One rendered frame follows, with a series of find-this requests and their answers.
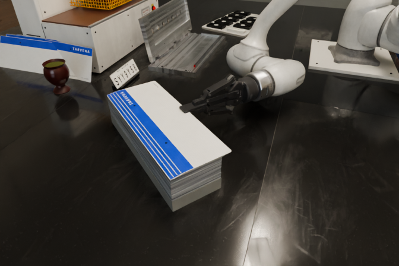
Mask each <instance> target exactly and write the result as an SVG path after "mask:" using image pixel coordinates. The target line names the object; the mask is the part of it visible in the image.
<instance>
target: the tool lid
mask: <svg viewBox="0 0 399 266"><path fill-rule="evenodd" d="M167 20H168V22H167ZM138 21H139V24H140V28H141V32H142V36H143V39H144V43H145V47H146V50H147V54H148V58H149V61H150V62H154V61H155V58H158V57H160V56H161V55H163V56H162V57H164V55H166V54H167V53H168V52H169V48H171V47H172V46H173V45H174V44H173V42H177V41H179V40H180V42H181V41H182V40H183V39H184V38H185V35H186V34H187V33H188V30H192V26H191V19H190V15H189V9H188V3H187V0H171V1H169V2H167V3H166V4H164V5H162V6H160V7H158V8H157V9H155V10H153V11H152V12H149V13H148V14H146V15H144V16H142V17H141V18H139V19H138ZM162 22H163V25H162ZM157 26H158V29H157ZM151 29H153V33H152V31H151Z"/></svg>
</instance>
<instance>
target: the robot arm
mask: <svg viewBox="0 0 399 266"><path fill-rule="evenodd" d="M297 1H298V0H272V1H271V2H270V3H269V4H268V5H267V6H266V7H265V9H264V10H263V11H262V13H260V15H259V16H258V18H257V19H256V21H255V22H254V24H253V26H252V28H251V30H250V32H249V34H248V36H247V37H246V38H245V39H243V40H241V41H240V43H239V44H237V45H234V46H233V47H231V48H230V49H229V51H228V53H227V56H226V61H227V64H228V66H229V67H230V69H231V70H232V71H233V72H234V73H235V74H237V75H238V76H240V77H241V78H240V79H237V80H236V77H235V76H233V75H232V74H229V75H228V76H227V77H226V78H225V79H223V80H221V81H219V82H217V83H215V84H214V85H212V86H210V87H209V88H206V89H205V90H204V91H203V93H204V95H200V97H199V98H198V99H195V100H193V101H192V102H191V103H188V104H185V105H182V106H180V107H179V108H180V110H181V111H182V112H183V113H188V112H190V113H191V114H193V113H194V114H198V113H201V112H204V113H205V114H206V115H207V116H213V115H222V114H230V115H232V114H233V111H232V110H233V108H234V107H236V106H237V105H239V104H240V103H247V102H250V101H254V102H257V101H259V100H262V99H265V98H268V97H271V96H279V95H282V94H286V93H288V92H290V91H292V90H294V89H295V88H297V87H298V86H300V85H301V84H302V83H303V80H304V79H305V67H304V66H303V64H302V63H301V62H299V61H295V60H291V59H286V60H284V59H278V58H272V57H270V56H269V47H268V46H267V43H266V38H267V33H268V31H269V29H270V27H271V26H272V25H273V24H274V22H275V21H276V20H277V19H278V18H280V17H281V16H282V15H283V14H284V13H285V12H286V11H287V10H288V9H289V8H290V7H291V6H292V5H293V4H295V3H296V2H297ZM391 3H392V0H351V2H350V3H349V5H348V7H347V9H346V11H345V13H344V16H343V19H342V22H341V26H340V30H339V33H338V40H337V43H336V45H329V46H328V50H330V52H331V54H332V56H333V58H334V62H335V63H337V64H359V65H372V66H375V67H378V66H379V65H380V62H379V61H378V60H377V59H376V58H375V56H374V52H375V48H376V47H378V48H383V49H386V50H388V51H391V52H394V53H398V54H399V0H398V6H397V7H395V6H393V5H391ZM224 105H230V106H226V107H224ZM221 106H222V107H221Z"/></svg>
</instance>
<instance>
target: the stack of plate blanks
mask: <svg viewBox="0 0 399 266"><path fill-rule="evenodd" d="M107 98H108V102H109V109H110V115H111V119H112V123H113V124H114V126H115V128H116V129H117V130H118V132H119V133H120V135H121V136H122V138H123V139H124V141H125V142H126V144H127V145H128V147H129V148H130V149H131V151H132V152H133V154H134V156H135V157H136V158H137V160H138V161H139V163H140V165H141V166H142V167H143V169H144V170H145V172H146V173H147V174H148V176H149V178H150V179H151V181H152V182H153V183H154V185H155V186H156V188H157V189H158V191H159V192H160V194H161V195H162V197H163V198H164V200H165V201H166V202H167V204H168V206H169V207H170V209H171V210H172V211H173V212H174V211H176V210H178V209H180V208H182V207H184V206H186V205H188V204H190V203H192V202H194V201H196V200H198V199H200V198H202V197H204V196H206V195H208V194H210V193H212V192H214V191H216V190H218V189H220V188H221V161H222V157H221V158H219V159H217V160H215V161H212V162H210V163H208V164H205V165H203V166H201V167H199V168H197V169H194V170H192V171H190V172H188V173H186V174H184V175H181V176H179V177H177V178H174V177H173V176H172V175H171V174H170V173H169V171H168V170H167V169H166V167H165V166H164V164H163V163H162V162H161V161H160V159H159V158H158V157H157V156H156V154H155V153H154V151H153V150H152V149H151V148H150V146H149V145H148V144H147V143H146V141H145V140H144V139H143V137H142V136H141V135H140V133H139V132H138V131H137V130H136V128H135V127H134V126H133V124H132V123H131V122H130V120H129V119H128V118H127V117H126V115H125V114H124V113H123V111H122V110H121V109H120V107H119V106H118V105H117V104H116V102H115V101H114V100H113V99H112V97H111V96H110V94H108V95H107Z"/></svg>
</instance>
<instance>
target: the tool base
mask: <svg viewBox="0 0 399 266"><path fill-rule="evenodd" d="M217 38H218V37H211V36H202V35H201V34H196V33H191V30H190V31H188V33H187V34H186V35H185V38H184V39H183V40H182V41H181V42H180V40H179V41H177V42H176V43H174V45H173V46H172V47H171V48H169V52H168V53H167V54H166V55H164V57H162V56H163V55H161V56H160V57H158V58H155V61H154V62H151V64H150V65H149V66H148V70H149V71H155V72H162V73H167V74H173V75H180V76H184V77H191V78H196V77H197V75H198V74H199V73H200V72H201V70H202V69H203V68H204V67H205V66H206V64H207V63H208V61H209V60H210V59H211V58H212V57H213V55H214V54H215V53H216V52H217V51H218V49H219V48H220V46H221V45H222V44H223V43H224V42H225V38H226V37H225V36H222V37H221V38H220V40H219V41H218V42H217V43H216V44H215V45H214V46H213V48H212V49H211V50H210V51H209V52H208V53H207V54H206V56H205V57H204V58H203V59H202V61H201V62H200V63H199V64H198V65H197V66H196V67H194V65H195V63H196V62H197V61H198V60H199V58H200V57H202V55H203V54H204V53H205V52H206V51H207V50H208V48H209V47H210V46H211V45H212V44H213V43H214V42H215V41H216V40H217ZM161 66H163V67H161ZM186 70H187V71H186Z"/></svg>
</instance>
